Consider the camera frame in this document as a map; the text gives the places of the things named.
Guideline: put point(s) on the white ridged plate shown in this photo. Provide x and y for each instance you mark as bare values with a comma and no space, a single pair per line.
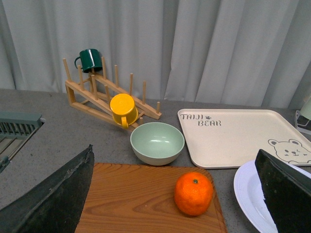
249,194

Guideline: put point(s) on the cream bear tray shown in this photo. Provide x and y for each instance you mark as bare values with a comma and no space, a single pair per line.
228,138

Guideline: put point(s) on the yellow mug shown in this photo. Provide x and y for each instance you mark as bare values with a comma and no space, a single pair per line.
124,111

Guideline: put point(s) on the wooden cutting board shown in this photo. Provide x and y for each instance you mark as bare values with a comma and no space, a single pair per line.
140,199

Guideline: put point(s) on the green dish drainer rack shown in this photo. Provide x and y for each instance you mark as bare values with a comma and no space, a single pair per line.
16,128

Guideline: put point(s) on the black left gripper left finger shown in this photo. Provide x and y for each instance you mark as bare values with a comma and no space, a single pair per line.
55,205

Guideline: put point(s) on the dark green mug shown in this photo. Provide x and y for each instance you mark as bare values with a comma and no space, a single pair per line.
90,59

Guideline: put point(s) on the grey curtain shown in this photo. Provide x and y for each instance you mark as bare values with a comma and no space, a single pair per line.
243,52

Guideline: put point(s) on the light green bowl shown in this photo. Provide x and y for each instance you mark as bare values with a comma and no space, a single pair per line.
157,143

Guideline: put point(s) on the wooden peg drying rack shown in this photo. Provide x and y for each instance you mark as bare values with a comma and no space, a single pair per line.
93,94

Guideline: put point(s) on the orange mandarin fruit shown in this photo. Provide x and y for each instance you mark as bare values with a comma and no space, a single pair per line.
193,193

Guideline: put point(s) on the pale green cup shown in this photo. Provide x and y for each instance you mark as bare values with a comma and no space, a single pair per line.
306,109

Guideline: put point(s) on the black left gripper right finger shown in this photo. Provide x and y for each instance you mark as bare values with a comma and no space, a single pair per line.
287,193

